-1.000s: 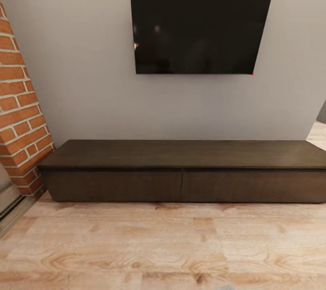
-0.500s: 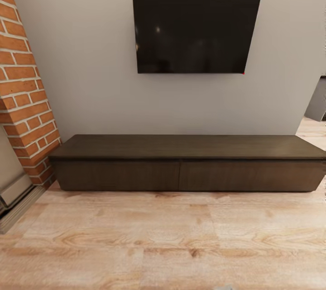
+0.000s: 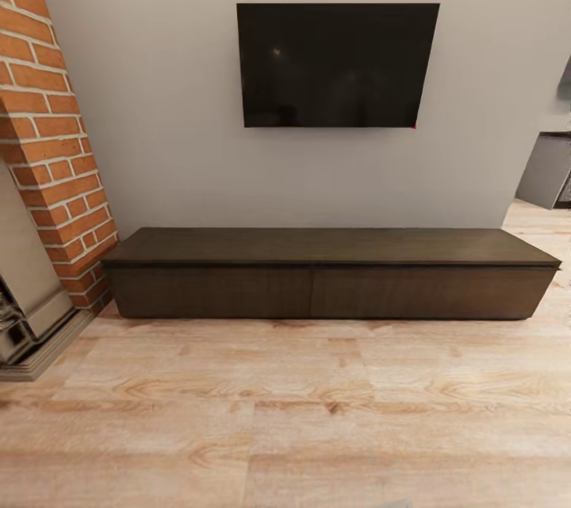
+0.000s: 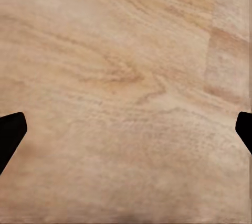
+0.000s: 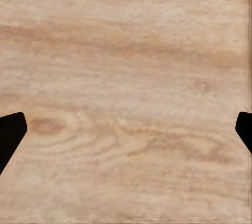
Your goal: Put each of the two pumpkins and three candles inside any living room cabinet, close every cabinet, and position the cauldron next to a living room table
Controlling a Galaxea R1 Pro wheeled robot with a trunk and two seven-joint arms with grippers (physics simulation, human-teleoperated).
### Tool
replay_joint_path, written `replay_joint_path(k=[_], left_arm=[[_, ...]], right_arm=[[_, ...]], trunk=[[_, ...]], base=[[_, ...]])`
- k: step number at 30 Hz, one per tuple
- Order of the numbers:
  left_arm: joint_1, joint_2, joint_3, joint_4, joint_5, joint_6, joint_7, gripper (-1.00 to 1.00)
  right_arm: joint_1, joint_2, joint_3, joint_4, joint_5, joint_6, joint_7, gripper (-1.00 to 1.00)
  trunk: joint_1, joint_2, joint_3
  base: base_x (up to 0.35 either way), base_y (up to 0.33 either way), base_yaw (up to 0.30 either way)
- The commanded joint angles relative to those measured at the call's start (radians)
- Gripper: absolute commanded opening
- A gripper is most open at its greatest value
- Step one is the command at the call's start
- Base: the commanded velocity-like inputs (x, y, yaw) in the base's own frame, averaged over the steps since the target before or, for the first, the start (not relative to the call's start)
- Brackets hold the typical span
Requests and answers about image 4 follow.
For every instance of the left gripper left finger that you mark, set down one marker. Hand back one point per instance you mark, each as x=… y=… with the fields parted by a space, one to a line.
x=12 y=129

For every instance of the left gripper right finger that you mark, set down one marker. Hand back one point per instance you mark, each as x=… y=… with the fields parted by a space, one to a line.
x=243 y=128

